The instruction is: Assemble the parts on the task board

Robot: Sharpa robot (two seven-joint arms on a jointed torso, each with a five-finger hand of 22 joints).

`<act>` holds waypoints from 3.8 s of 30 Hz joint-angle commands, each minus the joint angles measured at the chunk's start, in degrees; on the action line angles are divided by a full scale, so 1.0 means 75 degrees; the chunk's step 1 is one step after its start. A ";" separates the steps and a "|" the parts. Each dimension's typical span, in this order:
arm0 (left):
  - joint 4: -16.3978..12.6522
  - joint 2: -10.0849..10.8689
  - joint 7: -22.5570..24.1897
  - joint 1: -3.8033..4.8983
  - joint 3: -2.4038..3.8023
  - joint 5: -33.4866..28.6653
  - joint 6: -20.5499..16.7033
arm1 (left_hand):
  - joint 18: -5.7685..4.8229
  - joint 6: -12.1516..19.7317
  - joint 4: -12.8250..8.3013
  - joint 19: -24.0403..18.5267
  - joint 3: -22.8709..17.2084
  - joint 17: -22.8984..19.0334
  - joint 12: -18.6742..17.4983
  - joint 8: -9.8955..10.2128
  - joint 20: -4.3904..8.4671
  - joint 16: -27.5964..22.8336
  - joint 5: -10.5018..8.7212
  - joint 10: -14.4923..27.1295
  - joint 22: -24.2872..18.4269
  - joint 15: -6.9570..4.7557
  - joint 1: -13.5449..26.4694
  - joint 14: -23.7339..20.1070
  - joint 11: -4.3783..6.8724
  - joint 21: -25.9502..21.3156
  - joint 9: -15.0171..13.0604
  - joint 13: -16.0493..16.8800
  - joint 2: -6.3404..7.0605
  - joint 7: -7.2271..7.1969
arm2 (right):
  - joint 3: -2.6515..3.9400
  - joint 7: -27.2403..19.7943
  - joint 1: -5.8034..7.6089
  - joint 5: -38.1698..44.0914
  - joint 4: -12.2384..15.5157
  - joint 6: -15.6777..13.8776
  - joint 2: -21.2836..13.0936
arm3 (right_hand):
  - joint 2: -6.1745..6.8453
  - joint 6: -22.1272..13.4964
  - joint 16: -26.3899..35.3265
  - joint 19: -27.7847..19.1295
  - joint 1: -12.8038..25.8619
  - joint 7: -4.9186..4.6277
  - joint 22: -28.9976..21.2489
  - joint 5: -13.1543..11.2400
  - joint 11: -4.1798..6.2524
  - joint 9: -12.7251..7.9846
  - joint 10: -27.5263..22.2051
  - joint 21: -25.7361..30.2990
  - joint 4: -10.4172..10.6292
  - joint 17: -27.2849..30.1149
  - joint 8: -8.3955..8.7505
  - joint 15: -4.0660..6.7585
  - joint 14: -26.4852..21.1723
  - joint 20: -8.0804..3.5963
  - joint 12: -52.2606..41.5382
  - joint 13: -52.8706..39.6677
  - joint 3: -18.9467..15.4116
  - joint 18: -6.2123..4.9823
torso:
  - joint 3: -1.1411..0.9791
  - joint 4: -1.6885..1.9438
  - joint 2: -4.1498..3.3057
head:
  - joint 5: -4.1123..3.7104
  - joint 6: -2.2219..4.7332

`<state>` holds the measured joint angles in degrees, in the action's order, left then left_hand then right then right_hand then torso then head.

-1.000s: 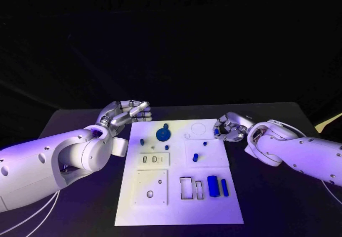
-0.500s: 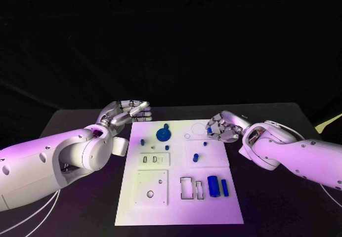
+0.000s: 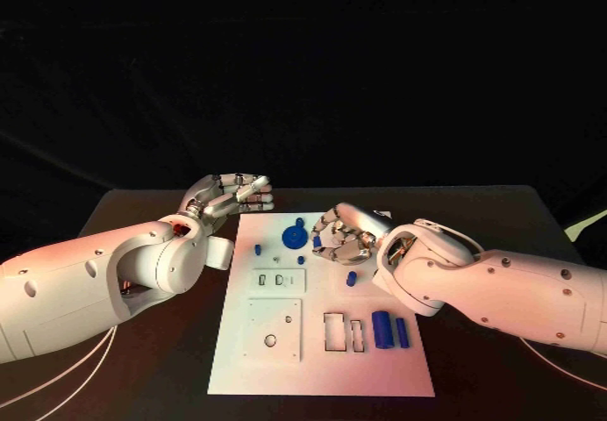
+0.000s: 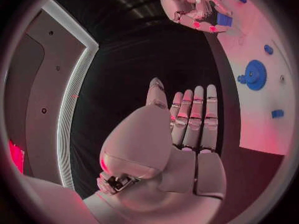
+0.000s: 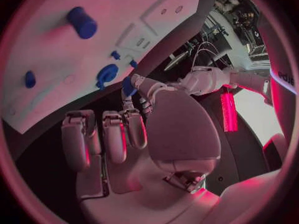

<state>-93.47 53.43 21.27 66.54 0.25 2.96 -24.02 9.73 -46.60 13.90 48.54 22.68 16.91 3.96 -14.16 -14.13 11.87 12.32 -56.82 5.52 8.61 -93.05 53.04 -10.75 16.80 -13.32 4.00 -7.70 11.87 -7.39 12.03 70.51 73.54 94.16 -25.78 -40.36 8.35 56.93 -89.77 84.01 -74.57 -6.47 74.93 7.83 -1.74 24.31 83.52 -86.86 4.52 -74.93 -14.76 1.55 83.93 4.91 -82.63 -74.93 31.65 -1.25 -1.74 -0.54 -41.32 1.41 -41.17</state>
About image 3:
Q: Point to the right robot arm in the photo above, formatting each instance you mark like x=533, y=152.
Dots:
x=498, y=283

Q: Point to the thick blue cylinder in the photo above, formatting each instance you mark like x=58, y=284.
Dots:
x=383, y=330

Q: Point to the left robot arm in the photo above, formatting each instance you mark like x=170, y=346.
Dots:
x=71, y=283

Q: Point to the white task board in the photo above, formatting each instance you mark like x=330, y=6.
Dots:
x=322, y=368

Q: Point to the thin blue cylinder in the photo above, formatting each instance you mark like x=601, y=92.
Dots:
x=403, y=333

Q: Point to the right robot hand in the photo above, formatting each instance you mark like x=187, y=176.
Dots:
x=354, y=230

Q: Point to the blue gear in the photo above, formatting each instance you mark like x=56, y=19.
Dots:
x=295, y=235

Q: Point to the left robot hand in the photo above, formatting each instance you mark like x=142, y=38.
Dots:
x=223, y=197

